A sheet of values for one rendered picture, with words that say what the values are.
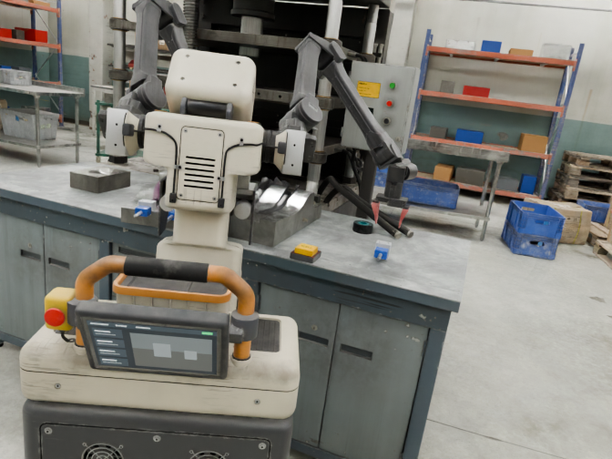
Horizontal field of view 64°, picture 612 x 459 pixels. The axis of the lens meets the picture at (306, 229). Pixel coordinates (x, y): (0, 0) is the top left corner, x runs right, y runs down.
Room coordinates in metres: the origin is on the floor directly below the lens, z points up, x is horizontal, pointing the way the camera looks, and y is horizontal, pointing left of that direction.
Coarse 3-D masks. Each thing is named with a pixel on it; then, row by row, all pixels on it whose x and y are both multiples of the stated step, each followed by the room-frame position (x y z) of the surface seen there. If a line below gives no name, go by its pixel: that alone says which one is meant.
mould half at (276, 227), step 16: (272, 192) 1.88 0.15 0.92; (304, 192) 1.88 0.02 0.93; (256, 208) 1.73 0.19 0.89; (288, 208) 1.79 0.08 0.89; (304, 208) 1.83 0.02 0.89; (320, 208) 2.02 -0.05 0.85; (240, 224) 1.61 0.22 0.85; (256, 224) 1.59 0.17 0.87; (272, 224) 1.57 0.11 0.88; (288, 224) 1.68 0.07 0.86; (304, 224) 1.85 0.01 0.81; (256, 240) 1.59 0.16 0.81; (272, 240) 1.57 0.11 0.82
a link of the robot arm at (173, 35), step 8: (176, 8) 1.63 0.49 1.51; (176, 16) 1.62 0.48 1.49; (184, 16) 1.65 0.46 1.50; (176, 24) 1.62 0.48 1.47; (184, 24) 1.64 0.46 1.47; (160, 32) 1.63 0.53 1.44; (168, 32) 1.62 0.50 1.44; (176, 32) 1.62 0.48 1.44; (168, 40) 1.62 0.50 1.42; (176, 40) 1.62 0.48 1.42; (184, 40) 1.65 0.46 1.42; (168, 48) 1.62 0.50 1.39; (176, 48) 1.61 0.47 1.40; (184, 48) 1.63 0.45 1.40
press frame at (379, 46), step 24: (216, 0) 3.42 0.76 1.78; (216, 24) 3.44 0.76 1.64; (240, 24) 3.36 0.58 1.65; (264, 24) 3.31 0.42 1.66; (288, 24) 3.26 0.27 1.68; (312, 24) 3.21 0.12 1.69; (360, 24) 3.11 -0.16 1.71; (384, 24) 3.07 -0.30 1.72; (216, 48) 3.48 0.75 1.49; (360, 48) 3.17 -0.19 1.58; (384, 48) 3.10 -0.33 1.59; (264, 72) 3.37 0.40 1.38; (288, 72) 3.32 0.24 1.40; (264, 120) 3.35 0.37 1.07; (336, 120) 3.20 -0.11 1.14; (336, 168) 3.19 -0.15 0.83
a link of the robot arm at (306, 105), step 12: (312, 36) 1.66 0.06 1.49; (300, 48) 1.66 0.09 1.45; (312, 48) 1.64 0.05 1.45; (324, 48) 1.68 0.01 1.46; (300, 60) 1.60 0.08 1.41; (312, 60) 1.60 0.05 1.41; (324, 60) 1.70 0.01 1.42; (300, 72) 1.54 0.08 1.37; (312, 72) 1.55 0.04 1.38; (300, 84) 1.49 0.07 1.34; (312, 84) 1.51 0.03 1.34; (300, 96) 1.43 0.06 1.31; (312, 96) 1.42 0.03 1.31; (300, 108) 1.35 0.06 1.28; (312, 108) 1.38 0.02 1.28; (312, 120) 1.35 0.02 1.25
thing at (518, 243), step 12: (504, 228) 5.12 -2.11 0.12; (504, 240) 4.99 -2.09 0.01; (516, 240) 4.60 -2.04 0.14; (528, 240) 4.58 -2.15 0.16; (540, 240) 4.55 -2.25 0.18; (552, 240) 4.54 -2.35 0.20; (516, 252) 4.58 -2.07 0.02; (528, 252) 4.58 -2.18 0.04; (540, 252) 4.56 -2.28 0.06; (552, 252) 4.54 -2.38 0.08
